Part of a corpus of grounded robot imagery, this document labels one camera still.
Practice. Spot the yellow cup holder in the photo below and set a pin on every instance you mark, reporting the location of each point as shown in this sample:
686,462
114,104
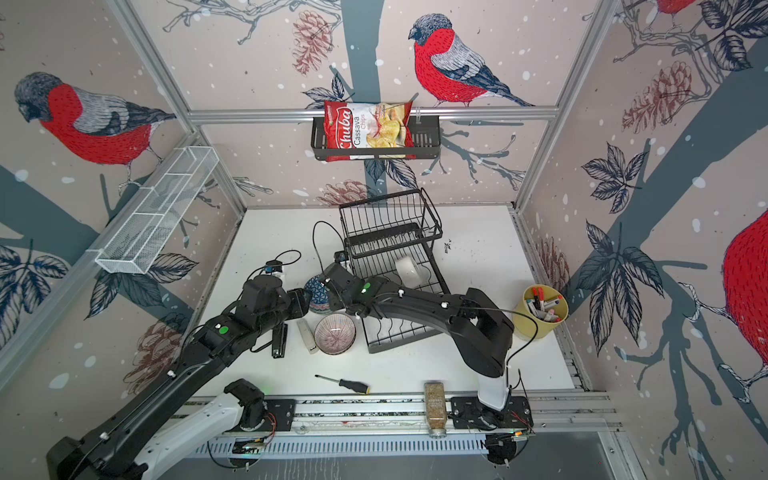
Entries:
534,320

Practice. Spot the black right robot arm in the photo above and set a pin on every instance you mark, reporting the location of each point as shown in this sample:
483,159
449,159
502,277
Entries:
481,332

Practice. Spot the pink ribbed bowl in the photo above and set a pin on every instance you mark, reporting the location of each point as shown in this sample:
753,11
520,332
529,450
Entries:
335,334

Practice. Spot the red chips bag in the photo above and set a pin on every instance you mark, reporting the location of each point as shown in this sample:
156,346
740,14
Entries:
358,126

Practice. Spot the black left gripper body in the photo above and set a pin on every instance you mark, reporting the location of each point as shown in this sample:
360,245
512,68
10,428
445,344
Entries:
294,305

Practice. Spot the blue patterned bowl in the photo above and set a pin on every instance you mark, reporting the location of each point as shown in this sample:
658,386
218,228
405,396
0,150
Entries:
319,300

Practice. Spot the white mesh wall shelf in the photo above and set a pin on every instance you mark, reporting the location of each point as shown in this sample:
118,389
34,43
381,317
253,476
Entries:
141,238

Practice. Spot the white rectangular block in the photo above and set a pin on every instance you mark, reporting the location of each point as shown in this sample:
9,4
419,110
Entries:
307,336

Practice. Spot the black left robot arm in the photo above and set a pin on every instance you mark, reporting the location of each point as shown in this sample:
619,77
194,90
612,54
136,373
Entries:
136,443

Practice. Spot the black yellow screwdriver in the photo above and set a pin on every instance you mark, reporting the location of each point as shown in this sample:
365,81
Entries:
352,385

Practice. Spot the black wire dish rack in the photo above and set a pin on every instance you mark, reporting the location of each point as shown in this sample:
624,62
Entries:
381,230

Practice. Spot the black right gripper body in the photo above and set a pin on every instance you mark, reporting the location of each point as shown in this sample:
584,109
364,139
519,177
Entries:
338,306

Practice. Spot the black wall basket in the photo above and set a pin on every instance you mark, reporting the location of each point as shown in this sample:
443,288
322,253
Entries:
419,139

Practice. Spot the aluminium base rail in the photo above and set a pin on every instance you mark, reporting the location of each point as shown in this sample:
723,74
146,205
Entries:
316,426

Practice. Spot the black stapler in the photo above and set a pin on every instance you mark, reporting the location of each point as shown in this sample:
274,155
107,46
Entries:
279,341

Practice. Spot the grain filled jar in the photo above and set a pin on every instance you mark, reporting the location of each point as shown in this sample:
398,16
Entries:
435,409

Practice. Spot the white ceramic bowl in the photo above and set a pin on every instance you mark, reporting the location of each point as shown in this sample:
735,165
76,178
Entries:
411,274

